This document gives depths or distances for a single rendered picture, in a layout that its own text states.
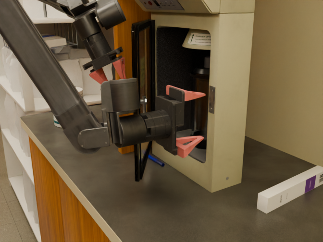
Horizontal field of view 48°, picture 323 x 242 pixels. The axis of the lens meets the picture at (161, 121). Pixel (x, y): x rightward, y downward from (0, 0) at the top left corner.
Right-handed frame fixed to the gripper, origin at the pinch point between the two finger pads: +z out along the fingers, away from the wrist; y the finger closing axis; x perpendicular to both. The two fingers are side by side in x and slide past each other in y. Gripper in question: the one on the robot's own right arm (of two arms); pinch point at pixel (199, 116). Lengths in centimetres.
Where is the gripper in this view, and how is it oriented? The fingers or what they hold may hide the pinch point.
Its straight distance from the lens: 77.4
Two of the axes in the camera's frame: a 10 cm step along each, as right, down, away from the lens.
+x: -5.3, -2.6, 8.1
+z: 8.5, -1.6, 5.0
